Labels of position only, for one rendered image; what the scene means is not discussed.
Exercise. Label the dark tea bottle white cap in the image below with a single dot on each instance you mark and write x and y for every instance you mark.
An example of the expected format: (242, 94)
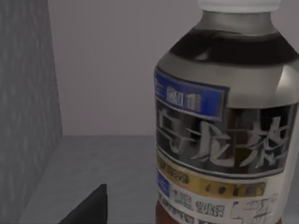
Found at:
(224, 121)

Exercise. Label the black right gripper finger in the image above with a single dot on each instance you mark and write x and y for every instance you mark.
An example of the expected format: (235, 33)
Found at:
(92, 207)

